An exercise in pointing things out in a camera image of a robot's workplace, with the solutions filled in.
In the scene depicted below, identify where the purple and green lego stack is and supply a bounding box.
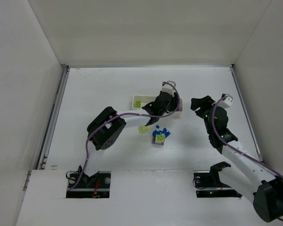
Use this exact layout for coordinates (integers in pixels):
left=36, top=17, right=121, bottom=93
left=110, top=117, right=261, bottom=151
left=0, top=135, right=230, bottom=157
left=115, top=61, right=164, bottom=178
left=134, top=101, right=142, bottom=108

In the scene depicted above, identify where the blue lego piece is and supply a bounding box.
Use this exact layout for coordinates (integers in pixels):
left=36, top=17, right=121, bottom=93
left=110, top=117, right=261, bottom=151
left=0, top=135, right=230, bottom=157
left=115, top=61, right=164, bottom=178
left=152, top=125, right=171, bottom=138

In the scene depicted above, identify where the light green lego brick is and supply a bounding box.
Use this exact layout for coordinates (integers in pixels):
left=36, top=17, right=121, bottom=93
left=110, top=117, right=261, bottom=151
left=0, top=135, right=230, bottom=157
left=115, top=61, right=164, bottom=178
left=138, top=126, right=149, bottom=134

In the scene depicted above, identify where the purple lego piece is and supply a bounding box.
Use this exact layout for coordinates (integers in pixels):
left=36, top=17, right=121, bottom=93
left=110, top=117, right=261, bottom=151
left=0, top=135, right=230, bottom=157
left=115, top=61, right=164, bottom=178
left=151, top=137, right=164, bottom=146

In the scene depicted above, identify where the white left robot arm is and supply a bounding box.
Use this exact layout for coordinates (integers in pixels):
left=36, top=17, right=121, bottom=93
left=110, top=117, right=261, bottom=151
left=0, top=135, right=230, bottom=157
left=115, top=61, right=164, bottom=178
left=76, top=91, right=180, bottom=184

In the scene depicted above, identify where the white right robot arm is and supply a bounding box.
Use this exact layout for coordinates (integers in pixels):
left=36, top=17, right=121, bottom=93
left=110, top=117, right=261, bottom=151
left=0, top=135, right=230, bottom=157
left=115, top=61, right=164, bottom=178
left=191, top=94, right=283, bottom=223

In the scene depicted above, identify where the white three-compartment tray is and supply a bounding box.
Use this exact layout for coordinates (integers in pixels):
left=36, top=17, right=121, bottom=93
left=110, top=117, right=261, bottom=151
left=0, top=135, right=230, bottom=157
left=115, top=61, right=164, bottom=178
left=132, top=95, right=183, bottom=117

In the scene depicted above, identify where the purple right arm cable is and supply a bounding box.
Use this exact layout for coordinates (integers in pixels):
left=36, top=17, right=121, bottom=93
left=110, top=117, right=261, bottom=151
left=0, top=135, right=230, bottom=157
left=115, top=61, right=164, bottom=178
left=212, top=95, right=283, bottom=223

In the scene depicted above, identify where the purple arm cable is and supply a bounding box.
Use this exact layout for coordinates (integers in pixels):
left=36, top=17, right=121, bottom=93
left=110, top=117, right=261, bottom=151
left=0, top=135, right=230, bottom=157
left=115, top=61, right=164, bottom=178
left=68, top=81, right=182, bottom=191
left=212, top=95, right=283, bottom=223

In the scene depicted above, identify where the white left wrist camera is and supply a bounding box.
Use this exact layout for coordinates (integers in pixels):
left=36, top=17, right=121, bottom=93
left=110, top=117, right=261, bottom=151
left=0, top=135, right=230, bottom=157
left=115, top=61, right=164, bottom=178
left=161, top=81, right=176, bottom=96

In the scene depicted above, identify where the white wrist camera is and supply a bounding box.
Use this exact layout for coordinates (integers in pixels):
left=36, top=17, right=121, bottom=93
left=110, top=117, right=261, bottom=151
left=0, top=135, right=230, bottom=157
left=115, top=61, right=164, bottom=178
left=161, top=81, right=176, bottom=96
left=218, top=94, right=233, bottom=109

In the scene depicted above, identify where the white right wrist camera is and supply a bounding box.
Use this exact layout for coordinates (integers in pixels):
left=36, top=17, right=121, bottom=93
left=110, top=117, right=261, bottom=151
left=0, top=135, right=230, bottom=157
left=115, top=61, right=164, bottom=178
left=218, top=94, right=233, bottom=109

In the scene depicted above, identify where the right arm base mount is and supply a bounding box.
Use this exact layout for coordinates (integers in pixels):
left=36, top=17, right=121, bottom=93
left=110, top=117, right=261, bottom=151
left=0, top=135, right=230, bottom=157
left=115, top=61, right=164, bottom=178
left=192, top=161, right=242, bottom=198

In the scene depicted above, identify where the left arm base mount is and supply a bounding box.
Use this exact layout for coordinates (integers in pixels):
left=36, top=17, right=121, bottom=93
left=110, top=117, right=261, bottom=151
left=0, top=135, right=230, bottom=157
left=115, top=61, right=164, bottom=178
left=66, top=171, right=111, bottom=199

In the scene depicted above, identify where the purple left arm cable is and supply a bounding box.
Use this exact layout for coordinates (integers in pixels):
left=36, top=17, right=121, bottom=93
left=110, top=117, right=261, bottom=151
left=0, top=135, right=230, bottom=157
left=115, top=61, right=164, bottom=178
left=68, top=81, right=182, bottom=191

